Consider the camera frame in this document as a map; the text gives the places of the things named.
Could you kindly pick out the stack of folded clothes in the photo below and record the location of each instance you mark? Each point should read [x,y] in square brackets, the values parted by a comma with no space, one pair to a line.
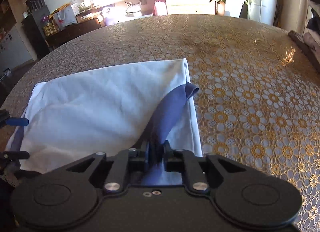
[313,22]

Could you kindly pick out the black refrigerator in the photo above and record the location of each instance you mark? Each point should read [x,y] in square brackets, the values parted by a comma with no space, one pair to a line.
[35,34]

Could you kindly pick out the white purple raglan shirt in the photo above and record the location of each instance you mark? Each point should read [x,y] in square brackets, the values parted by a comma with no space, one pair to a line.
[87,112]

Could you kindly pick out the clear cookie jar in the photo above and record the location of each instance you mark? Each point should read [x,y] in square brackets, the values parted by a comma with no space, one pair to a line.
[50,28]

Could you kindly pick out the red and white bag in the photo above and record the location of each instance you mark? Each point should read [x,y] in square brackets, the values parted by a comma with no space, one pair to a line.
[160,8]

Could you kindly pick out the dark wooden sideboard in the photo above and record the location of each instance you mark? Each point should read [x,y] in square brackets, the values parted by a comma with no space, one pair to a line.
[75,28]

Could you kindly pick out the light wooden media console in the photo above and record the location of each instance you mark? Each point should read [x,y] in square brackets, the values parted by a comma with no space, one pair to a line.
[190,2]

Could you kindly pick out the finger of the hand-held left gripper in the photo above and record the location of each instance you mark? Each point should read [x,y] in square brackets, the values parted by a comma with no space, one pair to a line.
[17,121]
[20,154]

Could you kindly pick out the yellow floral lace tablecloth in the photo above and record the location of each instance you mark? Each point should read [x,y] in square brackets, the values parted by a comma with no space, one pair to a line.
[250,97]

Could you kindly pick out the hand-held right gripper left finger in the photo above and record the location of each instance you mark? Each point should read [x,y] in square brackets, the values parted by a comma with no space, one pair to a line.
[148,156]

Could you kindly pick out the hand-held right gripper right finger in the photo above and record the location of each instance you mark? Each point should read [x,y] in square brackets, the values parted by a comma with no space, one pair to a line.
[166,154]

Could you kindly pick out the white flat box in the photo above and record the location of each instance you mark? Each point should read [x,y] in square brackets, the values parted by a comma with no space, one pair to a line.
[86,17]

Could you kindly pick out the white shopping bag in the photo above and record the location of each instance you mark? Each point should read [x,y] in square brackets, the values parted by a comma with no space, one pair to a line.
[66,16]

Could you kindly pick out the purple jug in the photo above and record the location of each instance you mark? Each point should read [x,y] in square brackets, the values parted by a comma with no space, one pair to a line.
[110,18]

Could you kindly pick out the white planter pot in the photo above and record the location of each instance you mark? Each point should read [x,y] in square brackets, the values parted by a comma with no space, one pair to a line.
[233,7]

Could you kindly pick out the white wall cabinets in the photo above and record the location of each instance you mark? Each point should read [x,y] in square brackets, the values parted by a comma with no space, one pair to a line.
[15,47]

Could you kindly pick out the white sneakers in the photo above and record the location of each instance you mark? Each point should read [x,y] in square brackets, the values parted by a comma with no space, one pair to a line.
[7,72]

